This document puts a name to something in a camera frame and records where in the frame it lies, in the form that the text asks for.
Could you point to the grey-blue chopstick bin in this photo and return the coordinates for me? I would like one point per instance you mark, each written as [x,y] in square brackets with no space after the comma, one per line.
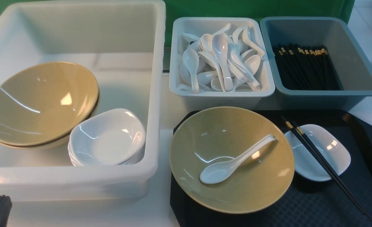
[350,62]

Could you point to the black chopstick gold band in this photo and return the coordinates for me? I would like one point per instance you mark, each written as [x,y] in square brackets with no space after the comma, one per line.
[305,140]

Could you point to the white square sauce dish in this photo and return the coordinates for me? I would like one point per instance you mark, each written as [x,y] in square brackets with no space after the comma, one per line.
[329,146]

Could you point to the lower white dishes stack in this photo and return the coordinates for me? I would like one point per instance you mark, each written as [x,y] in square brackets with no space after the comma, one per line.
[133,160]

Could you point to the black serving tray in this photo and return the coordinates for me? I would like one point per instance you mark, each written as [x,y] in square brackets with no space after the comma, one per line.
[305,203]

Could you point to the pile of white spoons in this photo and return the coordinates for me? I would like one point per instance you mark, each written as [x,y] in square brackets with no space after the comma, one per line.
[228,60]

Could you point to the lower stacked tan bowl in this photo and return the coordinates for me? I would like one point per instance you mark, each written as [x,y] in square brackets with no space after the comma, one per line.
[61,140]

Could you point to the bundle of black chopsticks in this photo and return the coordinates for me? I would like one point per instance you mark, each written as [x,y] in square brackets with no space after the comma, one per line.
[306,67]

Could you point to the tan noodle bowl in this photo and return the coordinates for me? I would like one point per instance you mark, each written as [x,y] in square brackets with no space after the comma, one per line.
[222,134]

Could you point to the white soup spoon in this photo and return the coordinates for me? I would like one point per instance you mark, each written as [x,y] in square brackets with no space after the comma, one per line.
[220,171]

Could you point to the white spoon bin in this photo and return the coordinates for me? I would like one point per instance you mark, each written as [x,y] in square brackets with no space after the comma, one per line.
[203,100]

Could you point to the top stacked white dish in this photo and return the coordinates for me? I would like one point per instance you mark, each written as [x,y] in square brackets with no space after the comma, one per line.
[108,138]

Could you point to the large white plastic tub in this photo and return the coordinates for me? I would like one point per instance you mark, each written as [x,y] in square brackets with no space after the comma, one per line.
[122,43]

